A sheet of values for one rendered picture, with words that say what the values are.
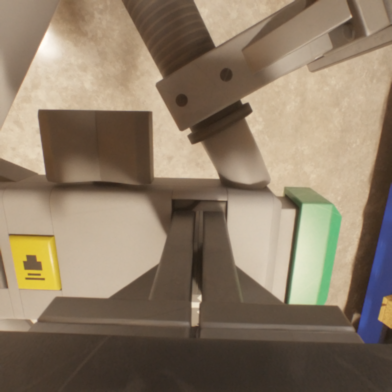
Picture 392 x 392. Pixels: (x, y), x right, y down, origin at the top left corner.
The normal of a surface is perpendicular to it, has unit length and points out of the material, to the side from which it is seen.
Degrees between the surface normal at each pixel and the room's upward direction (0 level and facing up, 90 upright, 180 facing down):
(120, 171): 39
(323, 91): 0
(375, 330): 90
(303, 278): 23
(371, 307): 90
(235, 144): 10
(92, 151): 5
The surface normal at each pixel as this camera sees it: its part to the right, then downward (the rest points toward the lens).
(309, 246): -0.03, 0.29
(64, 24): 0.36, 0.27
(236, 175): -0.23, 0.41
